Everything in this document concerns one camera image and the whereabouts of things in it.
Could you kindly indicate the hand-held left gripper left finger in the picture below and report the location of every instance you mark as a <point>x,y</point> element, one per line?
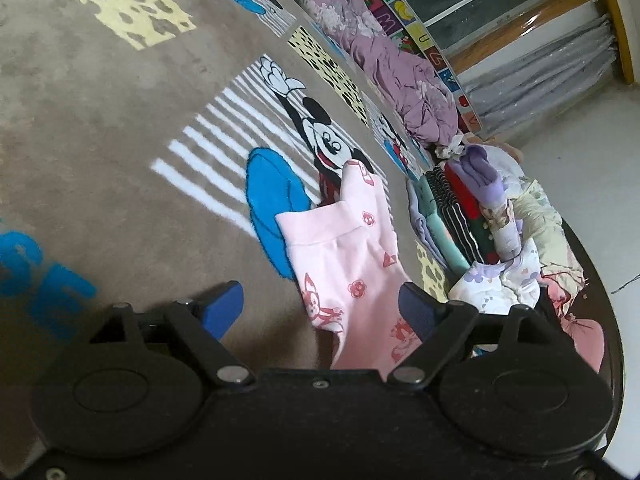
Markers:
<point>225,307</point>

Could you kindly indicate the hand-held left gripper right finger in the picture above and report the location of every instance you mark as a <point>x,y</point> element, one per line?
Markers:
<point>415,310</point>

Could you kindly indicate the pink printed pants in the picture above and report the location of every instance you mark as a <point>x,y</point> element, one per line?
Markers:
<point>350,260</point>

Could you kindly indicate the stack of folded clothes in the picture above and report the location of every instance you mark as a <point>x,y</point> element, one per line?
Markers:
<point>545,220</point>

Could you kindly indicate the teal folded garment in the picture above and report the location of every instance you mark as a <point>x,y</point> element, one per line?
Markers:
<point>440,230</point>

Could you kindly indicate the white floral blanket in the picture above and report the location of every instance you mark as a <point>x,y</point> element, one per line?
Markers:
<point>500,280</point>

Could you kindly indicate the lavender folded garment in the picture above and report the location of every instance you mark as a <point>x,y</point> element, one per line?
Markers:
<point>417,215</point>

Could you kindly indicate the dark green folded garment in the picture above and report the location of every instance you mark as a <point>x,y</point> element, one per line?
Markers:
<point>482,240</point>

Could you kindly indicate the black striped folded garment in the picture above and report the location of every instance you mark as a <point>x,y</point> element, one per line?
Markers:
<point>455,215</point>

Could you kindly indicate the white lilac print garment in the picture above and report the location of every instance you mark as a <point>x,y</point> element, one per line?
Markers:
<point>505,230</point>

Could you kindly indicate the red folded garment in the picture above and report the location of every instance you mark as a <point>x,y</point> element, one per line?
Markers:
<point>462,185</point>

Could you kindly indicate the purple fleece garment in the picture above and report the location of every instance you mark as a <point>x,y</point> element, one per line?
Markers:
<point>480,170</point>

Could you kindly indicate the pink cloth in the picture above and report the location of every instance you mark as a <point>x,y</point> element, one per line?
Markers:
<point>587,340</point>

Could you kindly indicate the dark wooden bed board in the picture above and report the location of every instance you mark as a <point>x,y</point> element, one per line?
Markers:
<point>607,310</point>

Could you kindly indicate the cartoon mouse printed blanket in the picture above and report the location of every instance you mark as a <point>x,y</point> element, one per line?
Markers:
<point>100,160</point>

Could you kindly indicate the purple floral quilt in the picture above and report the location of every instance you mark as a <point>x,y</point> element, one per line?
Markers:
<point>400,85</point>

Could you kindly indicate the grey curtain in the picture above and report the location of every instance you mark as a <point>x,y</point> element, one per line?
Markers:
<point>540,85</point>

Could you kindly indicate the alphabet print headboard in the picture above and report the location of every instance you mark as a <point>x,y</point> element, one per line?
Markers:
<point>395,15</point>

